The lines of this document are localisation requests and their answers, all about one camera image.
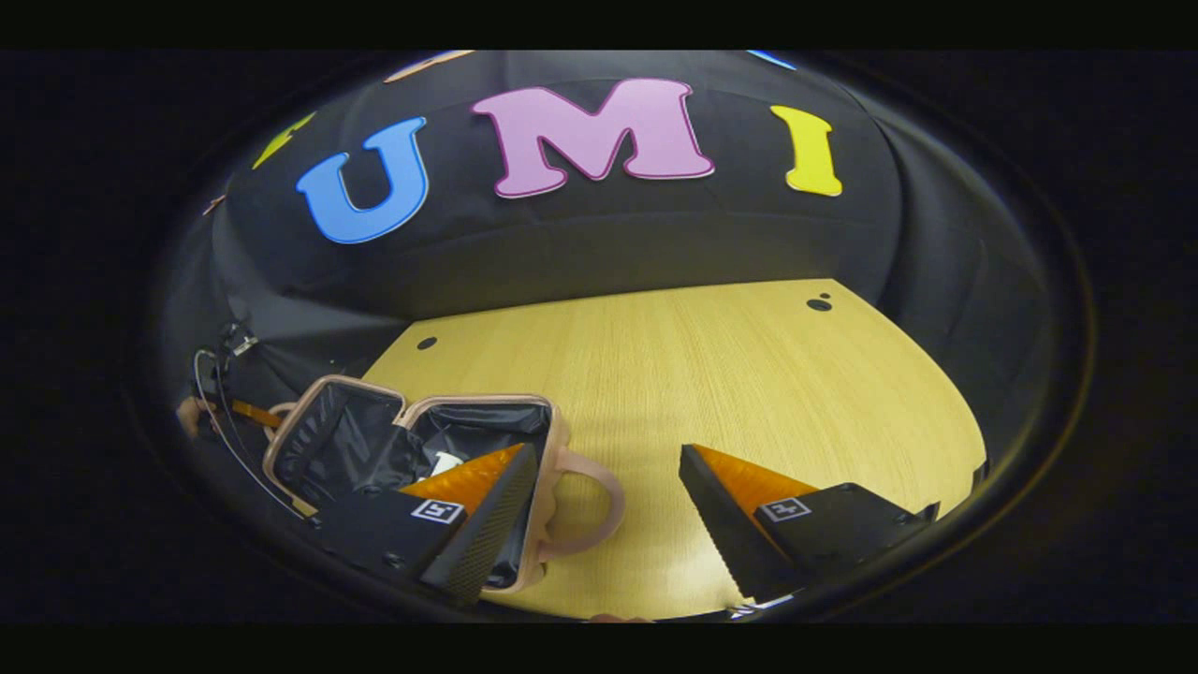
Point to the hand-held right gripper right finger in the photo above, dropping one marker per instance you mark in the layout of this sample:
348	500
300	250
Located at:
725	534

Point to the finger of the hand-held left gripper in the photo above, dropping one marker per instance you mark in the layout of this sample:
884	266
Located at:
255	413

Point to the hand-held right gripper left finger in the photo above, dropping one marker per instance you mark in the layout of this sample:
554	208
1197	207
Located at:
491	534

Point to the pink suitcase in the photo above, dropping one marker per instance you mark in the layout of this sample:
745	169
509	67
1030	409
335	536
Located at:
374	440

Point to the white skin care tube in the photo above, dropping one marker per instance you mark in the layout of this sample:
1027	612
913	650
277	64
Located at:
445	465

